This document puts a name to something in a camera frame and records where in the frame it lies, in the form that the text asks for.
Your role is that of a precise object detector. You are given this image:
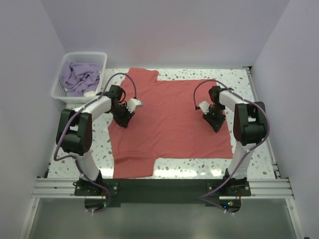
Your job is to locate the purple t-shirt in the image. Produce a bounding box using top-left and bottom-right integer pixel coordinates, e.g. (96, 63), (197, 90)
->
(59, 62), (102, 97)

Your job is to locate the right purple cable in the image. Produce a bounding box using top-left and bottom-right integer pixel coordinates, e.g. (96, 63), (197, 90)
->
(193, 79), (272, 208)

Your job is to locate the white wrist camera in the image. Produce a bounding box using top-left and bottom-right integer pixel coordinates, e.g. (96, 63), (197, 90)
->
(195, 101), (210, 114)
(127, 98), (143, 113)

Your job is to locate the purple cable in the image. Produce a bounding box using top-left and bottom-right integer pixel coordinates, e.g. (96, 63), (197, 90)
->
(193, 79), (272, 208)
(53, 73), (138, 214)

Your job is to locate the salmon red t-shirt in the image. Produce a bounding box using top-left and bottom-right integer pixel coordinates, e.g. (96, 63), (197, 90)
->
(108, 68), (233, 179)

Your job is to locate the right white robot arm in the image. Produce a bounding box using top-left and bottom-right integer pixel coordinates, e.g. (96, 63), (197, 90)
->
(199, 86), (270, 196)

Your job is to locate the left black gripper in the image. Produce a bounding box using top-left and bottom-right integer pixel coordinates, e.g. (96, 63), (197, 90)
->
(109, 103), (135, 128)

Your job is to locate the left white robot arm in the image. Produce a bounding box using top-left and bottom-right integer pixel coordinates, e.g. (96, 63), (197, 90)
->
(53, 85), (143, 195)

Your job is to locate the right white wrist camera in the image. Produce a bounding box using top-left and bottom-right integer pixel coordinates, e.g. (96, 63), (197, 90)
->
(195, 101), (210, 114)

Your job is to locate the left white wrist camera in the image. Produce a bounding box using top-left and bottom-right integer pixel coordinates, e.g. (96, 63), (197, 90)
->
(127, 98), (143, 113)

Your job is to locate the white plastic laundry basket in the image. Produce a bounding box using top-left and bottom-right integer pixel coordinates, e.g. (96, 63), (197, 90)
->
(51, 52), (107, 104)

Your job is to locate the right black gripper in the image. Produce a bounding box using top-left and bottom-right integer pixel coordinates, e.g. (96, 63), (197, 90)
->
(203, 104), (226, 132)

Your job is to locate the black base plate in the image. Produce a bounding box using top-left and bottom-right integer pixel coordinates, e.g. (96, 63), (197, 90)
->
(73, 179), (252, 212)

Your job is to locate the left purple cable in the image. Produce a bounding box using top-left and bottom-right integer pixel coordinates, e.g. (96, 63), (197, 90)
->
(53, 73), (138, 214)

